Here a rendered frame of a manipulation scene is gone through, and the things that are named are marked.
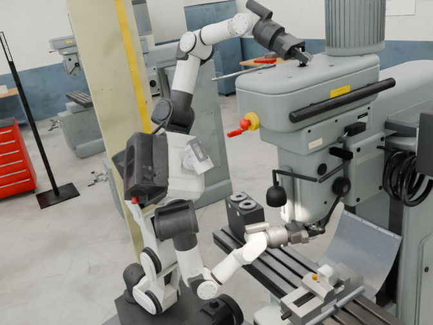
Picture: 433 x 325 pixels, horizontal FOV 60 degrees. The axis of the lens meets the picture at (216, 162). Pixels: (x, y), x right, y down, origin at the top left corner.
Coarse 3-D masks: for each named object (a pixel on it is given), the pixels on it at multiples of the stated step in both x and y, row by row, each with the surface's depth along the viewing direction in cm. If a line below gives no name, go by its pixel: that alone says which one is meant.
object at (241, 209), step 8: (240, 192) 208; (232, 200) 202; (240, 200) 200; (248, 200) 199; (232, 208) 201; (240, 208) 194; (248, 208) 191; (256, 208) 193; (232, 216) 205; (240, 216) 193; (248, 216) 191; (256, 216) 193; (264, 216) 195; (232, 224) 209; (240, 224) 196; (248, 224) 192; (240, 232) 200
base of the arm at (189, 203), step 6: (174, 204) 140; (180, 204) 140; (186, 204) 139; (192, 204) 139; (156, 210) 139; (162, 210) 139; (168, 210) 139; (174, 210) 140; (180, 210) 140; (192, 210) 136; (156, 216) 136; (192, 216) 135; (156, 222) 134; (192, 222) 134; (156, 228) 134; (198, 228) 136; (162, 240) 135
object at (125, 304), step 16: (128, 272) 222; (144, 272) 218; (128, 288) 222; (128, 304) 223; (176, 304) 217; (192, 304) 215; (208, 304) 208; (224, 304) 206; (128, 320) 211; (144, 320) 209; (160, 320) 208; (176, 320) 206; (192, 320) 202; (208, 320) 200; (224, 320) 203
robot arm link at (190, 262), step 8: (184, 256) 138; (192, 256) 139; (200, 256) 143; (184, 264) 140; (192, 264) 140; (200, 264) 142; (184, 272) 141; (192, 272) 141; (200, 272) 143; (184, 280) 144; (192, 280) 141; (200, 280) 142; (208, 280) 143; (192, 288) 142; (200, 288) 142; (208, 288) 143; (216, 288) 144; (200, 296) 143; (208, 296) 144
